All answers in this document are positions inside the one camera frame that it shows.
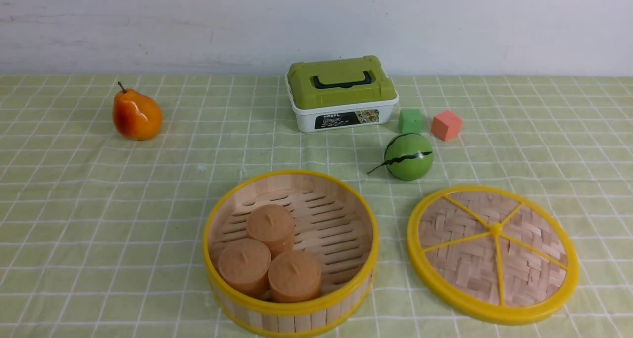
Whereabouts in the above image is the tan round bun left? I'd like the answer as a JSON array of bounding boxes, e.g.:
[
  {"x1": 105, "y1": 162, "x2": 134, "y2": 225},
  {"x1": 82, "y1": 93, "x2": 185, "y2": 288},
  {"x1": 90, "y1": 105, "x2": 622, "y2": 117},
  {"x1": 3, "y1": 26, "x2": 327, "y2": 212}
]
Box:
[{"x1": 218, "y1": 238, "x2": 272, "y2": 299}]

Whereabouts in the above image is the green lidded plastic storage box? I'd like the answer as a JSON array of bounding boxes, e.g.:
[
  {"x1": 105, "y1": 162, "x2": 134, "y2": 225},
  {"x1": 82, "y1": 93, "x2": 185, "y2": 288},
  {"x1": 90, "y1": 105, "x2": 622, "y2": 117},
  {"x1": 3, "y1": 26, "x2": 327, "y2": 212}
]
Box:
[{"x1": 283, "y1": 55, "x2": 399, "y2": 133}]

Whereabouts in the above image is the green toy watermelon ball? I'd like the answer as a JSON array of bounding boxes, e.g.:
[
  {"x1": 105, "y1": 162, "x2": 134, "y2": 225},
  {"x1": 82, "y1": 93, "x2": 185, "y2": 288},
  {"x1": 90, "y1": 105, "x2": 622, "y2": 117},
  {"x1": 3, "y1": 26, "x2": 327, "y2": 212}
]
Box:
[{"x1": 367, "y1": 133, "x2": 434, "y2": 181}]

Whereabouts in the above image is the tan round bun right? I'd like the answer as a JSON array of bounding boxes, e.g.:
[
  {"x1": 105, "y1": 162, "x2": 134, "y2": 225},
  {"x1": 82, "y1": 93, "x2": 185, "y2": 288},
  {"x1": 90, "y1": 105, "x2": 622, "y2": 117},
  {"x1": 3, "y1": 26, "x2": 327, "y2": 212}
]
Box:
[{"x1": 268, "y1": 250, "x2": 322, "y2": 303}]

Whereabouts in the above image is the orange toy pear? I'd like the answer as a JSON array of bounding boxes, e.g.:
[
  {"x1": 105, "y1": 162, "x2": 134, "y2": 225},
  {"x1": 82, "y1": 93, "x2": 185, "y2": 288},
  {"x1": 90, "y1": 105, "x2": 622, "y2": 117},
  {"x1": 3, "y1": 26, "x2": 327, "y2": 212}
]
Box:
[{"x1": 112, "y1": 81, "x2": 163, "y2": 141}]

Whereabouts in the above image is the tan round bun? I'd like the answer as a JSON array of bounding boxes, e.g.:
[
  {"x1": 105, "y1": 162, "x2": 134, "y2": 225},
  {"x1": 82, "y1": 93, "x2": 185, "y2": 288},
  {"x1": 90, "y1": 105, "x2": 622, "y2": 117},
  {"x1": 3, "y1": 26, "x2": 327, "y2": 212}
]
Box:
[
  {"x1": 218, "y1": 238, "x2": 272, "y2": 299},
  {"x1": 246, "y1": 203, "x2": 295, "y2": 259},
  {"x1": 268, "y1": 250, "x2": 322, "y2": 303}
]

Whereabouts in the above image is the yellow rimmed woven steamer lid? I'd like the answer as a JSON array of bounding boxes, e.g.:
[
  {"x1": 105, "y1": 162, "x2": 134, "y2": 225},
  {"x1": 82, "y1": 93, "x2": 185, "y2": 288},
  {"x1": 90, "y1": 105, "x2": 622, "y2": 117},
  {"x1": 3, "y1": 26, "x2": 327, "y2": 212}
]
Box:
[{"x1": 407, "y1": 185, "x2": 580, "y2": 325}]

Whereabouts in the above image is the orange foam cube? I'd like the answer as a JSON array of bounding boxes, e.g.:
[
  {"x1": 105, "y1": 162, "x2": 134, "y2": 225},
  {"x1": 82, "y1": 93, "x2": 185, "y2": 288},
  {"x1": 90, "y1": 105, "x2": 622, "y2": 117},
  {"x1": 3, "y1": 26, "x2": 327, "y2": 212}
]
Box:
[{"x1": 430, "y1": 110, "x2": 463, "y2": 142}]

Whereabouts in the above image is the yellow rimmed bamboo steamer basket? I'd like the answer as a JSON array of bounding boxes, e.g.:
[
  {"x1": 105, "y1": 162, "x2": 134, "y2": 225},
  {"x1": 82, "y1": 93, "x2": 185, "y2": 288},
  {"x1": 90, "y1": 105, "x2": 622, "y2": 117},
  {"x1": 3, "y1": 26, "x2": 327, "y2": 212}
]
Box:
[{"x1": 203, "y1": 170, "x2": 378, "y2": 338}]

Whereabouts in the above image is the green foam cube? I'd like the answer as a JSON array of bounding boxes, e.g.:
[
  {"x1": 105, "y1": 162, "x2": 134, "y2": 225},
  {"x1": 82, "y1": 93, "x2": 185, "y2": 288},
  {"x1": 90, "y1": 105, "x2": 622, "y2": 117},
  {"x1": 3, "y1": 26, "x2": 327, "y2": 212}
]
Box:
[{"x1": 398, "y1": 108, "x2": 425, "y2": 134}]

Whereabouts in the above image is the tan round bun top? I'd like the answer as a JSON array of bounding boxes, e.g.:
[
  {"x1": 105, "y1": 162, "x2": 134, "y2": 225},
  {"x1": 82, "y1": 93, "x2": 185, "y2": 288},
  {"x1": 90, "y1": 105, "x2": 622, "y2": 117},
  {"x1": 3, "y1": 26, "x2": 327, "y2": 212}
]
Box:
[{"x1": 246, "y1": 203, "x2": 295, "y2": 259}]

